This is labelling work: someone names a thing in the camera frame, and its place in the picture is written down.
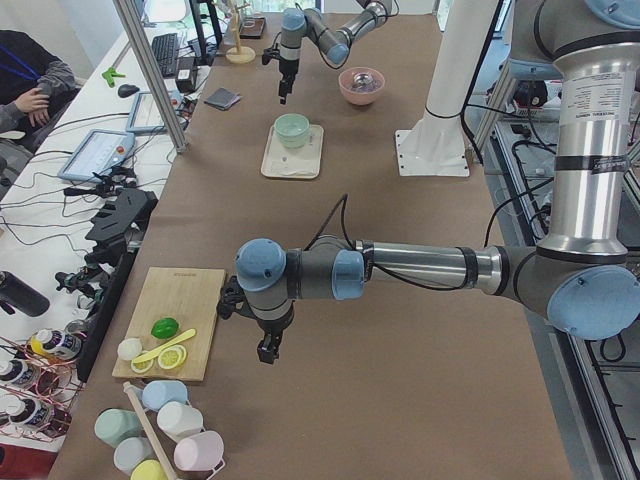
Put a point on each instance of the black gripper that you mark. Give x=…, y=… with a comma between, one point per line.
x=286, y=69
x=270, y=331

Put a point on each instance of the green bowl robot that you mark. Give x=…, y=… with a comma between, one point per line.
x=291, y=125
x=292, y=132

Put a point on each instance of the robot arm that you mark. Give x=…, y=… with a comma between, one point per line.
x=575, y=276
x=334, y=46

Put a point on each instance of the green bowl on tray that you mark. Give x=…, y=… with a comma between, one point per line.
x=293, y=142

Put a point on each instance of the wooden mug tree stand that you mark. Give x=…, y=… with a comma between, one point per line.
x=235, y=52

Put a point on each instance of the grey folded cloth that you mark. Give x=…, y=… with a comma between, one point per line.
x=223, y=99

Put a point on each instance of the black tray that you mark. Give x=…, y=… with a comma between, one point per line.
x=252, y=27

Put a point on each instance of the metal ice scoop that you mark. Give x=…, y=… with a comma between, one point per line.
x=363, y=81

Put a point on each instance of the beige rabbit serving tray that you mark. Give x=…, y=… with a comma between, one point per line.
x=300, y=163

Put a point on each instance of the pink bowl with ice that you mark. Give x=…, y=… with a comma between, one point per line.
x=360, y=98

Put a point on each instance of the yellow plastic knife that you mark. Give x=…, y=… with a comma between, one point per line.
x=152, y=354

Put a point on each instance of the lemon slice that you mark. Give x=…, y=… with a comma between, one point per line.
x=140, y=367
x=172, y=357

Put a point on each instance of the bamboo cutting board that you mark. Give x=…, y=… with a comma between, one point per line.
x=189, y=296

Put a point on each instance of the green lime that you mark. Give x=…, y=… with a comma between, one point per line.
x=165, y=328

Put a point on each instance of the white mug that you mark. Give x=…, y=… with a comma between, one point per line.
x=179, y=421

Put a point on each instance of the blue mug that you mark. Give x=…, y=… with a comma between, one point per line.
x=158, y=393

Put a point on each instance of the pink mug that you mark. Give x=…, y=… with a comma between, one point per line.
x=200, y=452

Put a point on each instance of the black keyboard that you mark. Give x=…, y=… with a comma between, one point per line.
x=165, y=50

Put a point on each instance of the white garlic bulb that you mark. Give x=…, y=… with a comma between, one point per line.
x=129, y=348

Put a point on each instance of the teach pendant tablet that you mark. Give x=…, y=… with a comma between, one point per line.
x=144, y=116
x=96, y=155

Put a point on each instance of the black computer mouse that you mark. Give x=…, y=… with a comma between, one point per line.
x=127, y=90

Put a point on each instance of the yellow mug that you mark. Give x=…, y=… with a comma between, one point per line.
x=149, y=470

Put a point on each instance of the grey mug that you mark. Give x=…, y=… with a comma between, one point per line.
x=130, y=453

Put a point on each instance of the green mug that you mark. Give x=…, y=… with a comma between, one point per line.
x=115, y=425

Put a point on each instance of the black tool holder rack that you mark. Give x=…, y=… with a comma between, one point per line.
x=113, y=220

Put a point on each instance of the yellow paint bottle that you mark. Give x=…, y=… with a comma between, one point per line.
x=60, y=344

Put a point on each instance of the seated person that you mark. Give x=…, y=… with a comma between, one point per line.
x=36, y=88

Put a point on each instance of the black water bottle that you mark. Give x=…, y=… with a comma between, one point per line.
x=17, y=295

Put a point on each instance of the aluminium frame post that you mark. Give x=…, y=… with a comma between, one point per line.
x=138, y=40

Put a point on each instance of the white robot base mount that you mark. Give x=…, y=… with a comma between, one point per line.
x=435, y=145

